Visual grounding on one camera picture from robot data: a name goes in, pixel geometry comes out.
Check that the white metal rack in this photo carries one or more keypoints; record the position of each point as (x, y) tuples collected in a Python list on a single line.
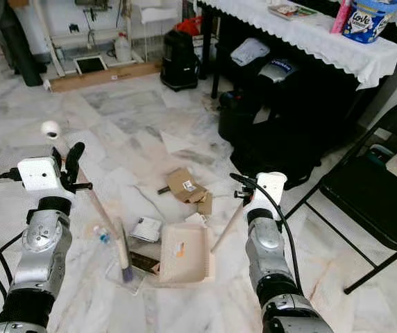
[(56, 48)]

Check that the small clear plastic bottle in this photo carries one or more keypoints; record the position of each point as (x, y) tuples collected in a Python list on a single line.
[(103, 237)]

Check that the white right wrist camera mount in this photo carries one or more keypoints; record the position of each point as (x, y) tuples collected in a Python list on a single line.
[(269, 191)]

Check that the blue printed tub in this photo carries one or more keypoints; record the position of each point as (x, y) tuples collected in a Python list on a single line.
[(368, 19)]

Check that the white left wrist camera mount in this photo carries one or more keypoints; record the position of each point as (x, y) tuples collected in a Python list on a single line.
[(39, 173)]

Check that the brown cardboard piece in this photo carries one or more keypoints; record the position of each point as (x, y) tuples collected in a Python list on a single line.
[(188, 187)]

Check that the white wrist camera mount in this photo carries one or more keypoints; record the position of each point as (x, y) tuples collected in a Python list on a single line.
[(39, 173), (269, 191)]

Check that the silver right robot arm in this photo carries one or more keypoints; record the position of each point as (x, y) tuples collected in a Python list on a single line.
[(264, 250)]

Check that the white plastic bag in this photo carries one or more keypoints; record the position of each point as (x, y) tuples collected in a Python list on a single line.
[(250, 50)]

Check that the dark brown wrapper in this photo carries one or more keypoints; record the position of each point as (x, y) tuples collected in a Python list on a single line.
[(144, 261)]

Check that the black folding chair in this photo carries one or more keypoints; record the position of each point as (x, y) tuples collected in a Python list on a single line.
[(365, 187)]

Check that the white framed tablet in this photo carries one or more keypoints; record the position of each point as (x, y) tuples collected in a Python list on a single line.
[(89, 64)]

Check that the black cylinder roll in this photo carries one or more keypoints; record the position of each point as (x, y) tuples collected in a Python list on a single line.
[(21, 38)]

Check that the white and teal box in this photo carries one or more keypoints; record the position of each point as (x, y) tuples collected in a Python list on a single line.
[(396, 164)]

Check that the pink bottle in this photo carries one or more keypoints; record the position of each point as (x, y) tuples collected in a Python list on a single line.
[(341, 15)]

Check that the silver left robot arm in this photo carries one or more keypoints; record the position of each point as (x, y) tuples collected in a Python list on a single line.
[(42, 250)]

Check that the white paper scrap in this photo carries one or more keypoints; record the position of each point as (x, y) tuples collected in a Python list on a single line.
[(197, 219)]

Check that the colourful flat book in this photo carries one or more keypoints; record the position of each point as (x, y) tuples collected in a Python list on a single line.
[(293, 10)]

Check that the black luggage bags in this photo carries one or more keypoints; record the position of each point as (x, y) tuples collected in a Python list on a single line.
[(289, 125)]

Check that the black vacuum cleaner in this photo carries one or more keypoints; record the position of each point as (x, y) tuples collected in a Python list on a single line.
[(179, 59)]

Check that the red plastic bag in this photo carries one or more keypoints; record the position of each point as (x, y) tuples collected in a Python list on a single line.
[(188, 26)]

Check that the table with white lace cloth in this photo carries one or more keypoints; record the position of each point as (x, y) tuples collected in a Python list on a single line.
[(316, 35)]

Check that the clear plastic tray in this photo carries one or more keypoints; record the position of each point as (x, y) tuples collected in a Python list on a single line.
[(119, 281)]

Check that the long wooden plank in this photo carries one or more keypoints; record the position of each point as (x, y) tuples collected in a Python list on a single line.
[(105, 76)]

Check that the white plastic jug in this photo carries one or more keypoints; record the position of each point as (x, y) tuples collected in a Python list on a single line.
[(122, 48)]

